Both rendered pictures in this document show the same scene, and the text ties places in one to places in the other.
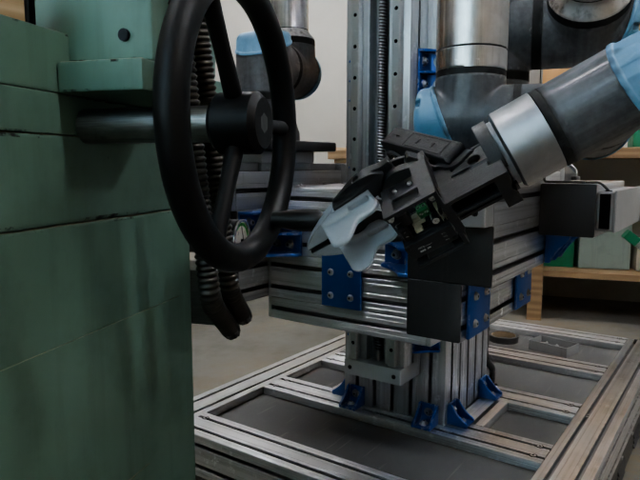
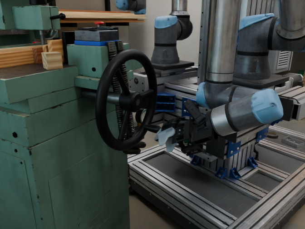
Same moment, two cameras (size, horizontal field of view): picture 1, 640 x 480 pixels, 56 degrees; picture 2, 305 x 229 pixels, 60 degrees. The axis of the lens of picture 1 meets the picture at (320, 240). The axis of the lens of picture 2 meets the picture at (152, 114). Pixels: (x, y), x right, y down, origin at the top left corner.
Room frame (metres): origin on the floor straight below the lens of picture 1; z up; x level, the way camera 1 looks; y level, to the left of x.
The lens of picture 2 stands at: (-0.10, -0.16, 1.03)
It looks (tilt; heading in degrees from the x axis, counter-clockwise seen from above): 20 degrees down; 14
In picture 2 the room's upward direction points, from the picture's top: straight up
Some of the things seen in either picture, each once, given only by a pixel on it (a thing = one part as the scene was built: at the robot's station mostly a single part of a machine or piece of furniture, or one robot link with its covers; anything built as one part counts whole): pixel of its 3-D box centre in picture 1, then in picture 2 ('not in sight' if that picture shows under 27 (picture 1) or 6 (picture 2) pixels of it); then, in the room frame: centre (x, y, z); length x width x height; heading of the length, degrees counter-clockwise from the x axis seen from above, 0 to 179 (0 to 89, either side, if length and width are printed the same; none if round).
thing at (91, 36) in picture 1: (131, 30); (99, 58); (0.68, 0.21, 0.91); 0.15 x 0.14 x 0.09; 164
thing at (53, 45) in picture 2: not in sight; (76, 49); (0.74, 0.31, 0.94); 0.22 x 0.02 x 0.07; 164
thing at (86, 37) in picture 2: not in sight; (100, 34); (0.69, 0.20, 0.99); 0.13 x 0.11 x 0.06; 164
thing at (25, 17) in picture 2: not in sight; (36, 20); (0.69, 0.42, 1.03); 0.14 x 0.07 x 0.09; 74
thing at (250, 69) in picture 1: (265, 62); (166, 29); (1.31, 0.12, 0.98); 0.13 x 0.12 x 0.14; 159
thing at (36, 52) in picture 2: not in sight; (60, 52); (0.73, 0.37, 0.92); 0.20 x 0.02 x 0.05; 164
